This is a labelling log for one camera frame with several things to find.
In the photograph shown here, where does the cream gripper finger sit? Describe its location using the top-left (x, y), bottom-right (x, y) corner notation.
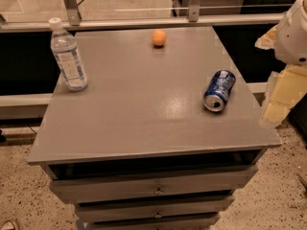
top-left (261, 64), bottom-right (307, 124)
top-left (254, 26), bottom-right (277, 50)

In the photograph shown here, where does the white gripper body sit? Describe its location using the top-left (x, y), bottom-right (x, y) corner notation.
top-left (274, 0), bottom-right (307, 65)

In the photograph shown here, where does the clear blue-label plastic bottle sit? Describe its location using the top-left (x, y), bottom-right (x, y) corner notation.
top-left (49, 17), bottom-right (87, 91)

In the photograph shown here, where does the blue pepsi can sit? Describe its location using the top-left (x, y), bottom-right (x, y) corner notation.
top-left (203, 70), bottom-right (236, 112)

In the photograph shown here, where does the orange fruit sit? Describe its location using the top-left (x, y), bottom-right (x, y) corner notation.
top-left (152, 29), bottom-right (167, 47)

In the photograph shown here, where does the top grey drawer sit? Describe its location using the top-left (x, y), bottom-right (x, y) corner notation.
top-left (51, 165), bottom-right (258, 203)

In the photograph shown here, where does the grey drawer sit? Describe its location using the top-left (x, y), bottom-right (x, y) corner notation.
top-left (51, 165), bottom-right (258, 203)
top-left (76, 195), bottom-right (234, 222)
top-left (92, 214), bottom-right (220, 230)

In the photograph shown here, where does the grey drawer cabinet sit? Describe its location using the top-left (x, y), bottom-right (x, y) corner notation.
top-left (27, 26), bottom-right (283, 230)

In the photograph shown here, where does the bottom grey drawer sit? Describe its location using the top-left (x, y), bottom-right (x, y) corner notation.
top-left (92, 214), bottom-right (220, 230)

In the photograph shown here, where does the middle grey drawer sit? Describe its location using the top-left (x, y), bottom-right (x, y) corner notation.
top-left (76, 195), bottom-right (234, 222)

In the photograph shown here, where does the right metal bracket post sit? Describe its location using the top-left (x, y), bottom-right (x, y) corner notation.
top-left (188, 0), bottom-right (201, 22)

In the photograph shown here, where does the metal bracket post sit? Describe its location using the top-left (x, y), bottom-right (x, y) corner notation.
top-left (63, 0), bottom-right (81, 26)
top-left (188, 0), bottom-right (201, 22)

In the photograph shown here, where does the left metal bracket post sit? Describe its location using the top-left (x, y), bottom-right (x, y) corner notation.
top-left (63, 0), bottom-right (81, 26)

